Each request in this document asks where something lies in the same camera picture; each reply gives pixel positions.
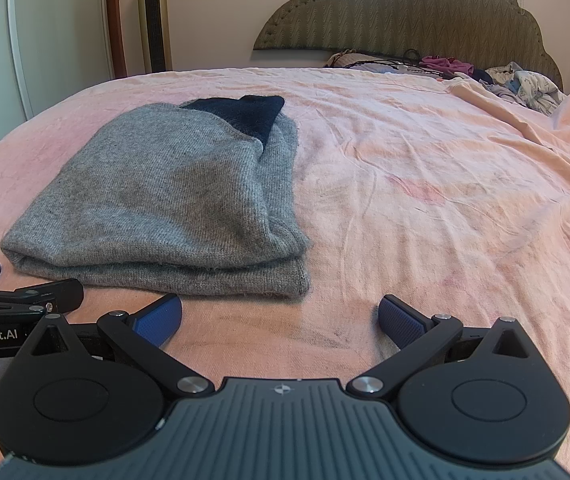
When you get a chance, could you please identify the olive quilted headboard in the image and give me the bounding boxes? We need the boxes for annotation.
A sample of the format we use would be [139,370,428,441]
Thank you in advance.
[253,0,564,93]

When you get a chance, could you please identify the frosted glass door flower decals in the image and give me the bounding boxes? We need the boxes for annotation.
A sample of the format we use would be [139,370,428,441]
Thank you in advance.
[0,0,116,167]

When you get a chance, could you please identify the pink bed sheet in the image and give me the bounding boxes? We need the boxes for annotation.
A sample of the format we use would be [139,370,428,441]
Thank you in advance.
[0,66,570,480]

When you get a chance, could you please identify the grey sweater with navy sleeves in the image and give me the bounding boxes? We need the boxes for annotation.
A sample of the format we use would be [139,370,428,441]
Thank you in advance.
[0,94,312,302]

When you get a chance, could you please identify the brown wooden door frame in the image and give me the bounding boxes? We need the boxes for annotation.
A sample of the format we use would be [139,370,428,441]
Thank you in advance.
[104,0,129,81]

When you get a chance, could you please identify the beige striped pillow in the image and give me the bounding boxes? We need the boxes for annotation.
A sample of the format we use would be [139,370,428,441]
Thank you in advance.
[325,48,416,69]

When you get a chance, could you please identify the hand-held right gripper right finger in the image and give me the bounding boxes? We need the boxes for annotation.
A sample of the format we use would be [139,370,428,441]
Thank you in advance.
[346,294,542,402]

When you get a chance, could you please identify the purple garment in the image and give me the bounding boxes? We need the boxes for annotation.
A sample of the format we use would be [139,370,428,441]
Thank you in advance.
[419,55,475,76]

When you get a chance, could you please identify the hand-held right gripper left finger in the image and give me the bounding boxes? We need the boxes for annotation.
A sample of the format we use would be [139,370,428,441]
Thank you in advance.
[14,293,216,401]

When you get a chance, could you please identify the white blue patterned clothes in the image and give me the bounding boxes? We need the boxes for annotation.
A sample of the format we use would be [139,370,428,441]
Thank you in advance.
[485,61,566,118]

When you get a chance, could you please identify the gold tower heater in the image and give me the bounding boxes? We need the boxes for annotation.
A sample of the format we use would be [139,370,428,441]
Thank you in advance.
[136,0,174,74]

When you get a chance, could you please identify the black clothes hanger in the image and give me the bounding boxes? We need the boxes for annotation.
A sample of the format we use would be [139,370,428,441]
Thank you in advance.
[351,48,446,80]

